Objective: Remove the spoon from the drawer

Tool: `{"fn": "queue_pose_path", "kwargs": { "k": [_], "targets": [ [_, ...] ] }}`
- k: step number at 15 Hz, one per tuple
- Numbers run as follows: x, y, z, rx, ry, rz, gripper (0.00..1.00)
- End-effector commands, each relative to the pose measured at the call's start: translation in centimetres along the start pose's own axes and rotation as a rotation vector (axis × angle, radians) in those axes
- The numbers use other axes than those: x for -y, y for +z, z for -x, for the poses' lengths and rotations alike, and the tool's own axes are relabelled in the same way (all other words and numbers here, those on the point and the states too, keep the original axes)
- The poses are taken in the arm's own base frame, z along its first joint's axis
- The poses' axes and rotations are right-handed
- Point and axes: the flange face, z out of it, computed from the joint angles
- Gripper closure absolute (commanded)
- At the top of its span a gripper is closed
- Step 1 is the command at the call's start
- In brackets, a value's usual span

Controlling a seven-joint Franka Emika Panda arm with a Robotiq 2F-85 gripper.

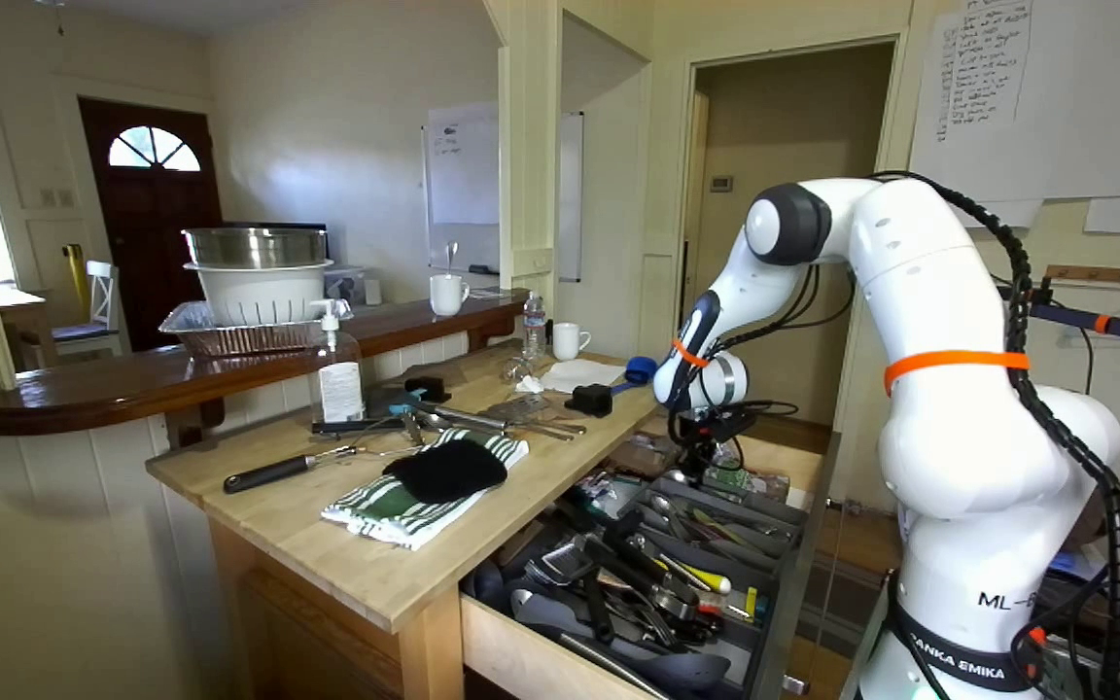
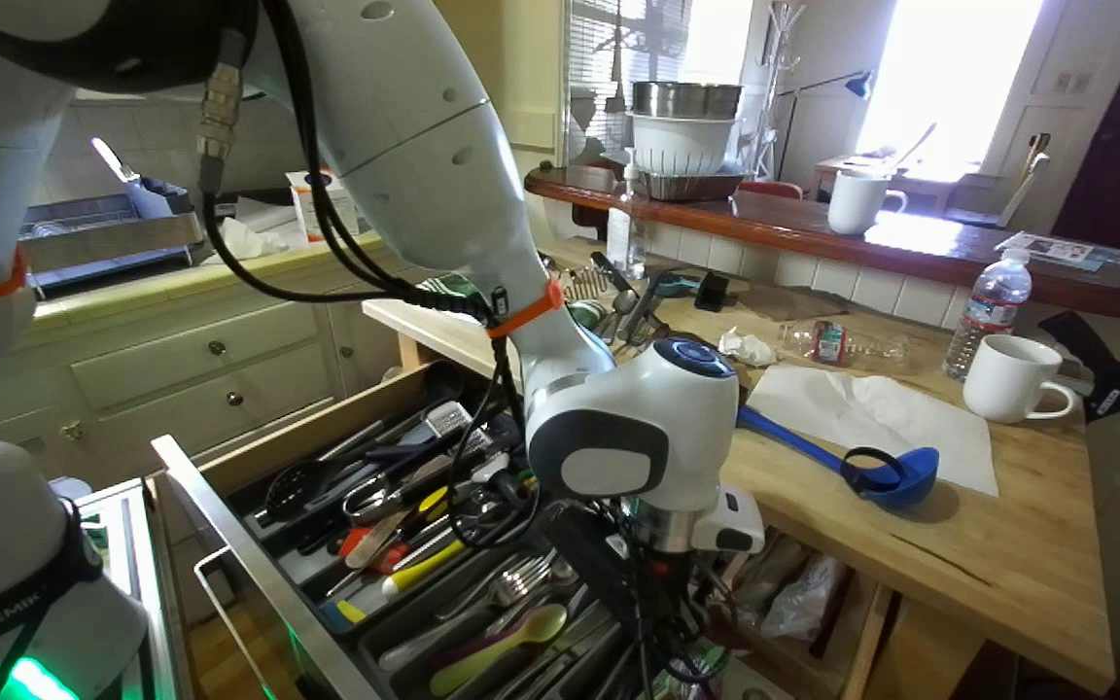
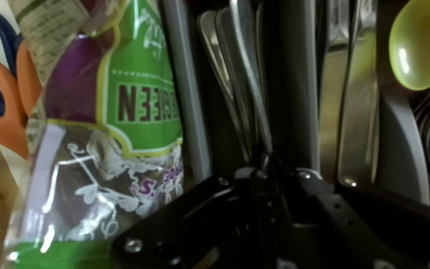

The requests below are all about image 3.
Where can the silver table knife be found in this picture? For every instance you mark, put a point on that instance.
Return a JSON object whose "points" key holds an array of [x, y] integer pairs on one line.
{"points": [[359, 109], [332, 89]]}

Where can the green plastic spoon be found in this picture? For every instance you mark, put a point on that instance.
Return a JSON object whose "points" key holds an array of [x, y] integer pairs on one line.
{"points": [[422, 49]]}

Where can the grey cutlery tray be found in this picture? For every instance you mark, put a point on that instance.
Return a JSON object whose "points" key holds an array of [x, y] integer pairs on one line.
{"points": [[191, 98]]}

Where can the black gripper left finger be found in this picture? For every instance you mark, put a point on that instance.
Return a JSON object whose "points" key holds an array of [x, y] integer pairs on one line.
{"points": [[201, 224]]}

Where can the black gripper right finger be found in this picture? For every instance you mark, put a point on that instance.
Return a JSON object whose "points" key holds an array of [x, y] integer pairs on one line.
{"points": [[374, 233]]}

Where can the plastic bag with green label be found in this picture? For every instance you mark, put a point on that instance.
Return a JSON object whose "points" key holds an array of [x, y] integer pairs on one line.
{"points": [[141, 98]]}

